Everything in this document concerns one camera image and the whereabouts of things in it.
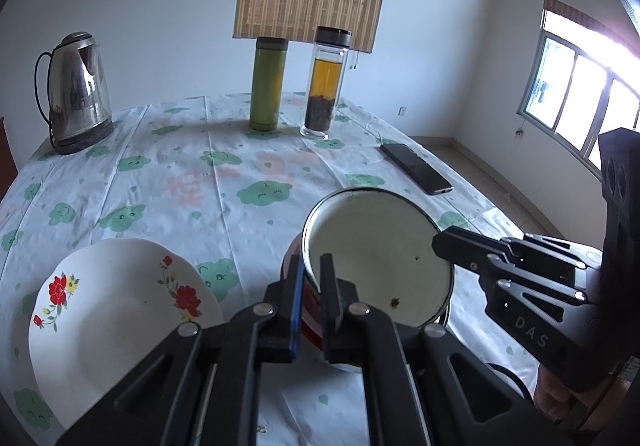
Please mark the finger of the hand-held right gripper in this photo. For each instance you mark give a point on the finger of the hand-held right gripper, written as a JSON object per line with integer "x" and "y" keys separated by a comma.
{"x": 555, "y": 251}
{"x": 530, "y": 321}

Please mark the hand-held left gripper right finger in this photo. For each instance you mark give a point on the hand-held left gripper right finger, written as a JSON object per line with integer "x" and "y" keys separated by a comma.
{"x": 327, "y": 312}

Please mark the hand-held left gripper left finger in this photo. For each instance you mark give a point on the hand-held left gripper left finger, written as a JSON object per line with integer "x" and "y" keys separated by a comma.
{"x": 298, "y": 307}

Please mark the enamel mug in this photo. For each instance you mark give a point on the enamel mug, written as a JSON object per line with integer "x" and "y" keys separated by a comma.
{"x": 370, "y": 251}

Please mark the person's right hand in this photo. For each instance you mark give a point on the person's right hand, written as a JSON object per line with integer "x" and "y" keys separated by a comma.
{"x": 547, "y": 391}

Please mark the black smartphone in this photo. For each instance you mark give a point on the black smartphone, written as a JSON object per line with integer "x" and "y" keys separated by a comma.
{"x": 417, "y": 168}

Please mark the white plate with red flowers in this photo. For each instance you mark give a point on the white plate with red flowers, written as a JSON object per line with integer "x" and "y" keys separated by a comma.
{"x": 110, "y": 326}

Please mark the glass tea bottle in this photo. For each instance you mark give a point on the glass tea bottle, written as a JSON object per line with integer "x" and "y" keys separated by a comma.
{"x": 322, "y": 86}

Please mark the green thermos flask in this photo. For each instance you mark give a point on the green thermos flask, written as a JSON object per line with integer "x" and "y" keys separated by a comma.
{"x": 267, "y": 86}

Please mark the dark kettle base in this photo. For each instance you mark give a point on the dark kettle base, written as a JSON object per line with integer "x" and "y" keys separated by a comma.
{"x": 82, "y": 141}

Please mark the stainless steel electric kettle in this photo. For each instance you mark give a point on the stainless steel electric kettle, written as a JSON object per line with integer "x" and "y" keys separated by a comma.
{"x": 75, "y": 86}

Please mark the brown wooden cabinet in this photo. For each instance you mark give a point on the brown wooden cabinet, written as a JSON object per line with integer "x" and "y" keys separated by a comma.
{"x": 6, "y": 151}

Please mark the small wall fixture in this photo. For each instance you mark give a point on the small wall fixture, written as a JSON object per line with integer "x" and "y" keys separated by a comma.
{"x": 520, "y": 134}

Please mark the window with green frame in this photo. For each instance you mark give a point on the window with green frame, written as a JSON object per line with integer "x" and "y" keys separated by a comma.
{"x": 580, "y": 86}

